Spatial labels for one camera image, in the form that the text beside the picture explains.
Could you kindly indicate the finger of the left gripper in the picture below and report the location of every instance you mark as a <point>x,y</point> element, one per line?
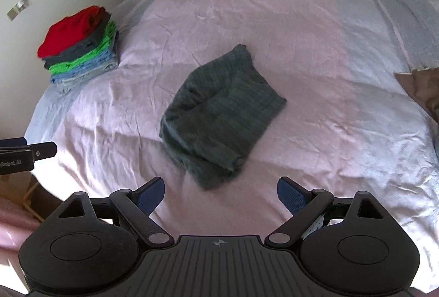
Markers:
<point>15,142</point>

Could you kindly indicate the brown cloth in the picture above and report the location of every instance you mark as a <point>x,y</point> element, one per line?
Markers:
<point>422,86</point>

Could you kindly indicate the dark green plaid shorts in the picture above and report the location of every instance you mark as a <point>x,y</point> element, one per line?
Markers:
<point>217,116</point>

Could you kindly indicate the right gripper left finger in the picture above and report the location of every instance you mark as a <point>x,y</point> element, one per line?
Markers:
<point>135,208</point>

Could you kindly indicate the pink and grey bedspread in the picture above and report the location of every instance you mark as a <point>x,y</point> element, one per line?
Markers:
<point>347,125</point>

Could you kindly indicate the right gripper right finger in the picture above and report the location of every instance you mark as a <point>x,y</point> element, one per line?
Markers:
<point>307,209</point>

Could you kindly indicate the blue folded garments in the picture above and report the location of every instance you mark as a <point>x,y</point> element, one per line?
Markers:
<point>104,62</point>

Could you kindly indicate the red folded garment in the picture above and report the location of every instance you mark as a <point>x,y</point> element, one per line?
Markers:
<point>71,30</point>

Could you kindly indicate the green folded garment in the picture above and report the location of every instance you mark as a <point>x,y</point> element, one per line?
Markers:
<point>106,43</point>

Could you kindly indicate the dark grey folded garment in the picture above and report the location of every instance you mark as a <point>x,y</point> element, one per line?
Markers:
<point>81,47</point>

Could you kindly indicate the wall switch with plug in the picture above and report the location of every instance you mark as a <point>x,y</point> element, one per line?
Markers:
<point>17,9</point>

